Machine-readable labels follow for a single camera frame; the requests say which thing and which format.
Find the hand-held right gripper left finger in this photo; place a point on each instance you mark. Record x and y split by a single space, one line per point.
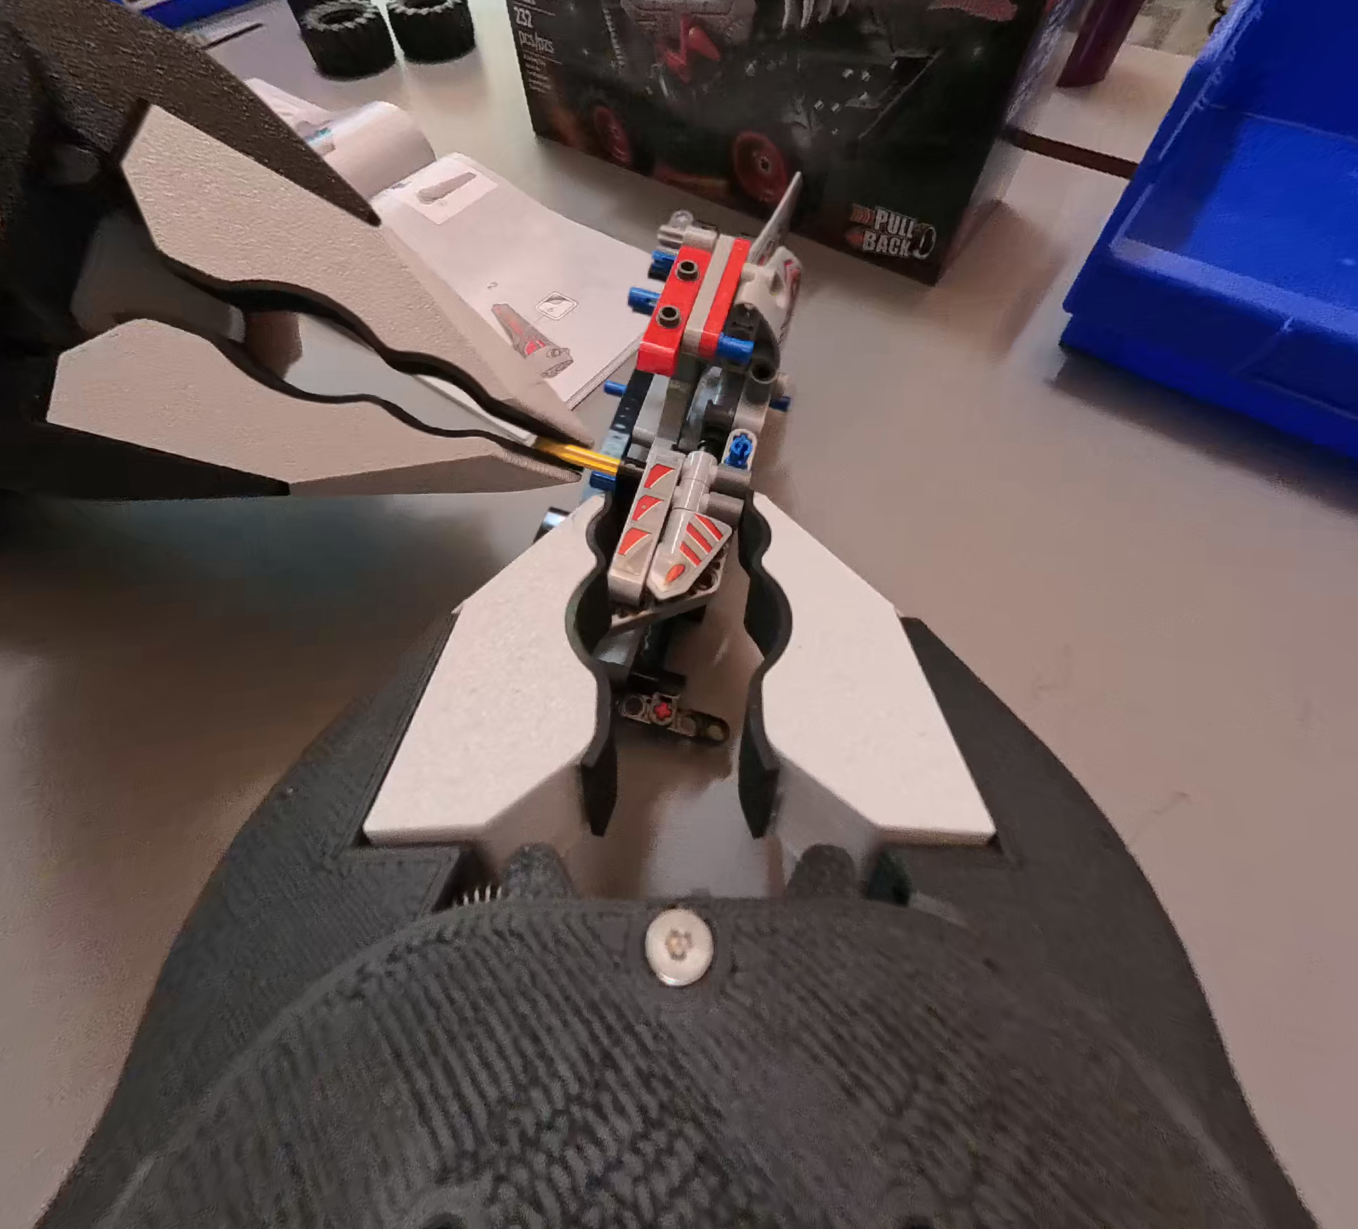
499 709

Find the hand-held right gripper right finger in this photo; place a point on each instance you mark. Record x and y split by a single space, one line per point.
859 721

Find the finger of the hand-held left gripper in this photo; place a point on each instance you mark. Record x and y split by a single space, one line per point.
211 412
275 221

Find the yellow toy axle rod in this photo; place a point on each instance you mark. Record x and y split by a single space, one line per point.
567 457

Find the toy brick vehicle model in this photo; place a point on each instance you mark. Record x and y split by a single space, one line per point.
689 317

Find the dark grey axle rod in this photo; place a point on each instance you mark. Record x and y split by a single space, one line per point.
222 33

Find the open instruction booklet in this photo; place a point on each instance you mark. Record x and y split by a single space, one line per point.
467 221

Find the black toy set box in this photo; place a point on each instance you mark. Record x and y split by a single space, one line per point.
785 61

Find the large blue storage bin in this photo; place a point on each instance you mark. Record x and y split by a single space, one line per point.
1241 242

